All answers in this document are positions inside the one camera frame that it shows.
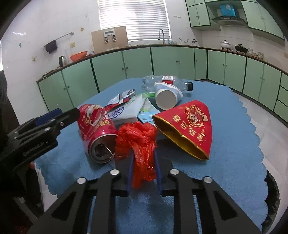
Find crushed red soda can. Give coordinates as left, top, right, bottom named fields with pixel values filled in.
left=78, top=104, right=118, bottom=164

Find green white milk carton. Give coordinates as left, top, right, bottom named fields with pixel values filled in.
left=105, top=89, right=149, bottom=125

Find red plastic bag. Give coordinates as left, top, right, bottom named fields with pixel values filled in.
left=115, top=121, right=157, bottom=189

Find red gold paper bag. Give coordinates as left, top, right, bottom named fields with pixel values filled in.
left=152, top=100, right=212, bottom=161

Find blue white wrapper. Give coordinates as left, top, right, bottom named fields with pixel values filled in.
left=137, top=98, right=160, bottom=126

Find clear plastic bottle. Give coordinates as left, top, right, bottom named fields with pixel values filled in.
left=141, top=76, right=193, bottom=92

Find white blue paper cup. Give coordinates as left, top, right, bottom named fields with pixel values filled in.
left=155, top=85, right=183, bottom=110

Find black trash bin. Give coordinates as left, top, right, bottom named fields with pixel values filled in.
left=261, top=170, right=280, bottom=233

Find green lower cabinets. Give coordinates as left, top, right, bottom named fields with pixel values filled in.
left=37, top=45, right=287, bottom=124

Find green cabinets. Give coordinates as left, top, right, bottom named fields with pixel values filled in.
left=186, top=0, right=285, bottom=44
left=37, top=45, right=287, bottom=124

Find steel kettle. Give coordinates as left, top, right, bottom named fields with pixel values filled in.
left=58, top=56, right=68, bottom=67

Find orange basin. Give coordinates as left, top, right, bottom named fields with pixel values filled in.
left=69, top=51, right=87, bottom=62

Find dark hanging towel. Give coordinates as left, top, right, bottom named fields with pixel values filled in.
left=44, top=40, right=58, bottom=54

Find cardboard box on counter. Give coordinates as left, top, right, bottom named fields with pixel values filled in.
left=91, top=26, right=128, bottom=54

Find white window blinds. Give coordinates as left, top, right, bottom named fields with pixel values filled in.
left=98, top=0, right=171, bottom=42

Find chrome faucet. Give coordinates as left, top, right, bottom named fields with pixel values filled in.
left=158, top=29, right=166, bottom=44

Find white pot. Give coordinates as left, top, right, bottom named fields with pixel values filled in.
left=221, top=40, right=231, bottom=51

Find range hood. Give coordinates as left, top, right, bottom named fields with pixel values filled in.
left=212, top=16, right=248, bottom=27

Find green upper cabinets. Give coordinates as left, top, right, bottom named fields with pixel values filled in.
left=186, top=0, right=285, bottom=44

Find blue box above hood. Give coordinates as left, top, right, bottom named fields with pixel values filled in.
left=220, top=4, right=236, bottom=17

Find wall towel bar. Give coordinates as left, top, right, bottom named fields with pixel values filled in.
left=44, top=32, right=75, bottom=48

